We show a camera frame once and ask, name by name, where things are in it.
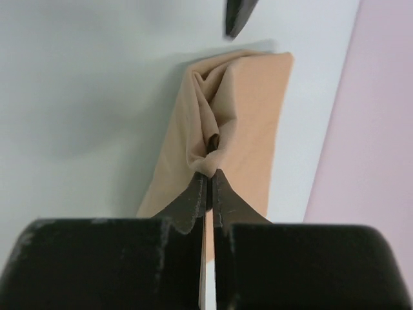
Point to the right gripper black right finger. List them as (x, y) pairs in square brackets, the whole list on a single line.
[(228, 209)]

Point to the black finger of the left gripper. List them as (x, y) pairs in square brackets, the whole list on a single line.
[(237, 14)]

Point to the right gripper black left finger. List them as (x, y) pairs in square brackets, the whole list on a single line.
[(182, 263)]

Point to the beige t shirt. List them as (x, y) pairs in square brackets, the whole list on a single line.
[(225, 117)]

